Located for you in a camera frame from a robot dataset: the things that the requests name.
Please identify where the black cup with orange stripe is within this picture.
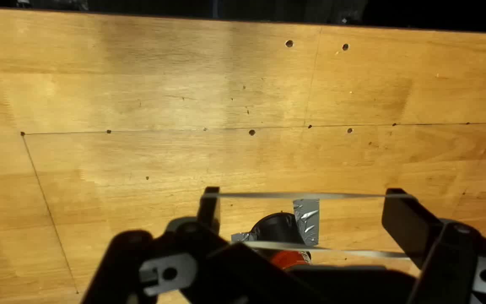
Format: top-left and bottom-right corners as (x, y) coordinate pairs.
(247, 209), (315, 270)

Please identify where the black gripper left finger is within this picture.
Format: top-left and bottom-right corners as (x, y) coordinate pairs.
(82, 185), (325, 304)

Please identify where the grey tape strip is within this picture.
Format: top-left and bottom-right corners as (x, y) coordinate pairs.
(293, 195), (323, 248)
(230, 231), (257, 244)

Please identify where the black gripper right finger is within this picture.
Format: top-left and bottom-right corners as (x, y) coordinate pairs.
(382, 187), (486, 304)

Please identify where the thin translucent rubber band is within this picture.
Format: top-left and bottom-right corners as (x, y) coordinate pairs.
(200, 189), (421, 261)

